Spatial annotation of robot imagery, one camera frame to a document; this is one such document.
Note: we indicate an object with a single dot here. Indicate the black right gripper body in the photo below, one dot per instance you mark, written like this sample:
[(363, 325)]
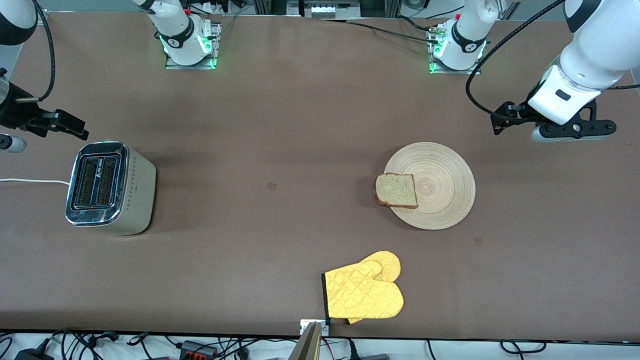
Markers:
[(14, 112)]

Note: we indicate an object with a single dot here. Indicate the round wooden plate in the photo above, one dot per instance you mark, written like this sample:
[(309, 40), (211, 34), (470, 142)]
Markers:
[(440, 185)]

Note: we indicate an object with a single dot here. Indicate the brown bread slice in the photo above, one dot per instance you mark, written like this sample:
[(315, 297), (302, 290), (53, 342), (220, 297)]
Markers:
[(397, 191)]

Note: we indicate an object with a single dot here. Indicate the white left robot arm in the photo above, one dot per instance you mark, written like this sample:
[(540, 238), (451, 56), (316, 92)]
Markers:
[(600, 45)]

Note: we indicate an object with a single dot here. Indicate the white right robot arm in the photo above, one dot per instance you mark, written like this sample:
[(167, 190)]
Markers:
[(180, 25)]

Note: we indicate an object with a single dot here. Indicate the silver two-slot toaster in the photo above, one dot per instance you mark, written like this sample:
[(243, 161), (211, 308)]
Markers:
[(110, 190)]

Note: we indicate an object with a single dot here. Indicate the yellow quilted oven mitt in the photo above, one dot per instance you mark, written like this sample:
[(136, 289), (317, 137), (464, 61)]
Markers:
[(390, 265), (360, 295)]

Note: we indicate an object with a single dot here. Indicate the white power strip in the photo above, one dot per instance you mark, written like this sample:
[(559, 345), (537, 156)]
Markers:
[(325, 9)]

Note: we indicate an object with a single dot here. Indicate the black power adapter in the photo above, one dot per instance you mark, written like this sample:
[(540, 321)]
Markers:
[(32, 356)]

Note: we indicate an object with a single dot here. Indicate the red and black connector block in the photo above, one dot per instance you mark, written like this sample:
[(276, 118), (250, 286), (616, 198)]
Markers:
[(197, 350)]

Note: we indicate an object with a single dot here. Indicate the small metal clamp bracket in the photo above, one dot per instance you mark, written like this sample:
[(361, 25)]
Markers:
[(306, 327)]

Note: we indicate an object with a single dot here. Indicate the aluminium camera stand post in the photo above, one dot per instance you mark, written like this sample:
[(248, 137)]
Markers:
[(307, 347)]

